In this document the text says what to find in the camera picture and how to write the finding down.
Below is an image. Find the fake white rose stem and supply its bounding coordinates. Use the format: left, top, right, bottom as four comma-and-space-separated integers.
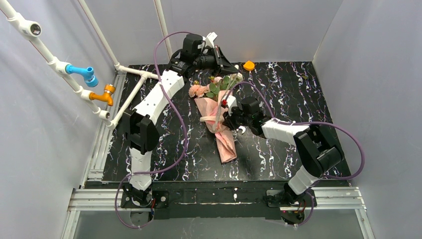
205, 76, 223, 101

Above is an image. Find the fake cream rose stem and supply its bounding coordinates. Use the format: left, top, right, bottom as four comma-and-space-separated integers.
219, 73, 244, 90

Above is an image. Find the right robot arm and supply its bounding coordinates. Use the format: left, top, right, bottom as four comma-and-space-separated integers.
221, 96, 345, 198

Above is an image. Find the pink wrapping paper sheet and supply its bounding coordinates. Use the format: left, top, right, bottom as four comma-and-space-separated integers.
194, 90, 237, 163

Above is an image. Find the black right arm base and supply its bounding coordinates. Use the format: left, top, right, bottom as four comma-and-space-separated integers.
263, 187, 317, 227

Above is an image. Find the small orange object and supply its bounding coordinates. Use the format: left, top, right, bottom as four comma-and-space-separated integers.
243, 61, 255, 71

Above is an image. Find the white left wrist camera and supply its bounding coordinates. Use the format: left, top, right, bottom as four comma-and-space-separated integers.
203, 32, 217, 48

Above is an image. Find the aluminium rail frame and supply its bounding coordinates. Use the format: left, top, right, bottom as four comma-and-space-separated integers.
61, 73, 375, 239

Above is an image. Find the blue plastic tap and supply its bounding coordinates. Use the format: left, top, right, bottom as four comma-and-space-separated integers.
65, 64, 99, 88

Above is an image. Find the brass orange tap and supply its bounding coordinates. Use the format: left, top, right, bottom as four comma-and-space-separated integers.
89, 84, 115, 107

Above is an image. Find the metal wrench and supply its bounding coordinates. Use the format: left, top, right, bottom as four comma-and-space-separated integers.
236, 126, 246, 135

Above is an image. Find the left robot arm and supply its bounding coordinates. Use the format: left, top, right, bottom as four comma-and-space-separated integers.
122, 32, 243, 191

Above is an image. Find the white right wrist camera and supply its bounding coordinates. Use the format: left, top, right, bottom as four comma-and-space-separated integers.
224, 95, 237, 114

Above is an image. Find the beige printed ribbon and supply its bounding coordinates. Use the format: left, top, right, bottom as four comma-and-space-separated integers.
211, 88, 233, 133

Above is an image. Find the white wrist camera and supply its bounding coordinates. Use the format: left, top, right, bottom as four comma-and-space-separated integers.
203, 32, 217, 48
224, 95, 237, 114

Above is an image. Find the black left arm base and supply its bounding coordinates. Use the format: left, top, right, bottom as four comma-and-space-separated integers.
117, 188, 170, 209

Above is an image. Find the white PVC pipe frame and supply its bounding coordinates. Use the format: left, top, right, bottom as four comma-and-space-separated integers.
0, 0, 162, 133

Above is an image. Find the fake pink rose stem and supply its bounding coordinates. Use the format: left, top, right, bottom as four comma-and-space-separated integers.
188, 81, 210, 98

